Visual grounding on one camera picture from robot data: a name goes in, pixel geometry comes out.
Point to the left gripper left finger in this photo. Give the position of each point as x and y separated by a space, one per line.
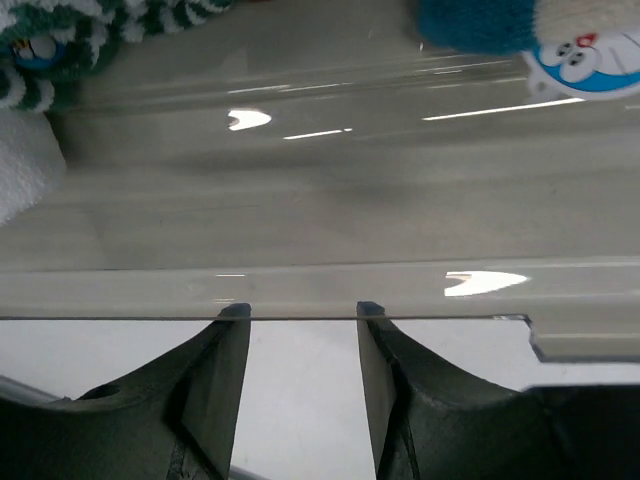
173 418

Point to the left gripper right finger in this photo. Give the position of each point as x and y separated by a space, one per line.
430 419

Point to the grey plastic bin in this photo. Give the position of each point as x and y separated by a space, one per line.
302 156

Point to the white rolled towel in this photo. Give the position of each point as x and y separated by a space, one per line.
32 164

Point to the green patterned rolled towel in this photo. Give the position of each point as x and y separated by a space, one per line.
47 47

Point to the beige teal rolled towel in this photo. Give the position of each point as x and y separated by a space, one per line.
585 49

